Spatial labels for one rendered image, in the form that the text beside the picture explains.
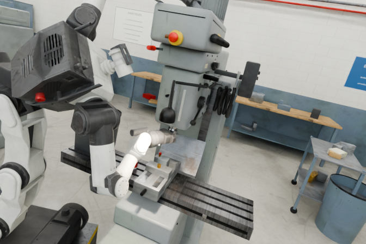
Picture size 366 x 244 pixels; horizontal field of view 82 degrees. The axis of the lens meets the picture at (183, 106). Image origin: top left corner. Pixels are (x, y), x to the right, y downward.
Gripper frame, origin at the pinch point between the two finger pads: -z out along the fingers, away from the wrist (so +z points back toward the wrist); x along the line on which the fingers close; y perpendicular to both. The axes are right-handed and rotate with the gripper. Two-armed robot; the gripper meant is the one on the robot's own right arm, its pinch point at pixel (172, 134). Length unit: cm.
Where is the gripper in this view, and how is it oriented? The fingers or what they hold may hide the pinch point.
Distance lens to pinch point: 124.5
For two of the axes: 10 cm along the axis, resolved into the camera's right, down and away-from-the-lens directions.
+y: -2.1, 9.4, 2.6
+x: -7.1, -3.3, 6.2
